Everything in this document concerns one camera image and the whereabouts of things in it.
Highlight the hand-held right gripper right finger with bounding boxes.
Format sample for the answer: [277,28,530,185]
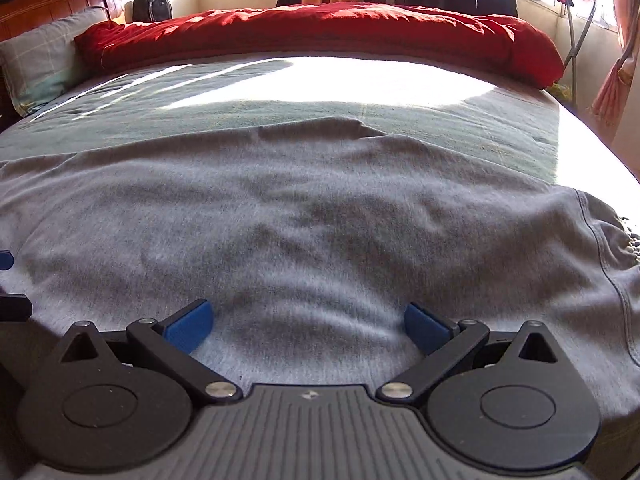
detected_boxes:
[376,302,566,403]

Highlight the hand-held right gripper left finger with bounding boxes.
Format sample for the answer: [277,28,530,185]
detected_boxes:
[52,300,243,403]

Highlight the grey sweatpants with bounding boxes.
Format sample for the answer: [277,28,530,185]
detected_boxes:
[0,116,640,441]

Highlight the metal clothes drying rack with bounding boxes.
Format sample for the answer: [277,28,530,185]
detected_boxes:
[477,0,598,103]

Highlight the grey plaid pillow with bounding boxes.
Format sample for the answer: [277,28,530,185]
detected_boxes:
[0,7,108,116]

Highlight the bed with green checked sheet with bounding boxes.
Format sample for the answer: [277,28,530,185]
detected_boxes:
[0,52,640,480]

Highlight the black backpack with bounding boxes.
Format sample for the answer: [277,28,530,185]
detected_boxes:
[132,0,173,23]

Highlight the red duvet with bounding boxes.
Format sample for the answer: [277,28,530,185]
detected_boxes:
[74,2,565,90]

